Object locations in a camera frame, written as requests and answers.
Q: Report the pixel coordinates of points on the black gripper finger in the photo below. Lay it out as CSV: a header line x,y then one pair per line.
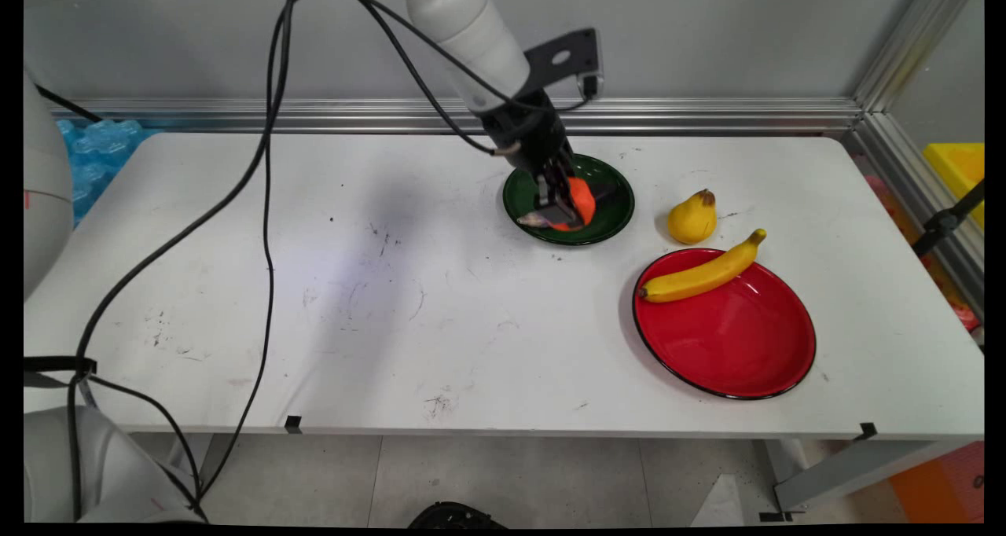
x,y
559,198
572,168

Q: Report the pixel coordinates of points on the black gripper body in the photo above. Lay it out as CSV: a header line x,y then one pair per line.
x,y
534,139

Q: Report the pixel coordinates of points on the orange toy carrot piece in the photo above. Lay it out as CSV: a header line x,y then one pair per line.
x,y
583,198

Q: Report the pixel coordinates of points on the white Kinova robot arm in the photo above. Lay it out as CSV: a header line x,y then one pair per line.
x,y
464,25

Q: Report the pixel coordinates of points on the purple toy eggplant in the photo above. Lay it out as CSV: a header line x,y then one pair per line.
x,y
528,220

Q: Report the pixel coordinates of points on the dark green round plate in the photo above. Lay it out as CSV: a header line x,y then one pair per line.
x,y
609,225

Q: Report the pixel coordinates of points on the yellow toy pear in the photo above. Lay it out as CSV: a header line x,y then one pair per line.
x,y
692,222

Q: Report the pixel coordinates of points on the yellow toy banana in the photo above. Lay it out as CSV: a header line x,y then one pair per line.
x,y
699,277

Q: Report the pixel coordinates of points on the red round plate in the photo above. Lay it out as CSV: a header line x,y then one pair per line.
x,y
731,339

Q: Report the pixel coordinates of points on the black round object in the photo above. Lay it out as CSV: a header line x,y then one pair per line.
x,y
452,516

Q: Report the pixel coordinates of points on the black tape marker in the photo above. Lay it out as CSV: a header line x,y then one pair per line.
x,y
293,424
868,431

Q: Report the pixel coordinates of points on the black stand clamp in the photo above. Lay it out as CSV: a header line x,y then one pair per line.
x,y
941,225

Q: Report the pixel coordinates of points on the yellow plastic box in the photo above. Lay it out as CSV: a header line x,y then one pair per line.
x,y
959,167

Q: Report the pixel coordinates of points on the grey table leg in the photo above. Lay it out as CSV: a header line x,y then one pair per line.
x,y
849,469

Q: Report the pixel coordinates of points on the blue bubble wrap sheet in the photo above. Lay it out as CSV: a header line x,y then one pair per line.
x,y
106,147

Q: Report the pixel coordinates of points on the white table leg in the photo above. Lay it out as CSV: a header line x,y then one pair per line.
x,y
206,449

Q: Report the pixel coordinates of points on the orange box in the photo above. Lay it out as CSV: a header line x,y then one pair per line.
x,y
943,481

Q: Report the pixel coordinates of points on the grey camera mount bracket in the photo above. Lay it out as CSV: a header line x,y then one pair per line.
x,y
578,53

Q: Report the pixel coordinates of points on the horizontal aluminium frame rail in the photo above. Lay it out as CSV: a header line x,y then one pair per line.
x,y
707,115

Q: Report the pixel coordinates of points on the side aluminium frame rail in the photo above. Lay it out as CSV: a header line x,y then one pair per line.
x,y
919,198

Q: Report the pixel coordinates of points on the upright aluminium frame post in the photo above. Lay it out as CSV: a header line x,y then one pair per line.
x,y
912,41

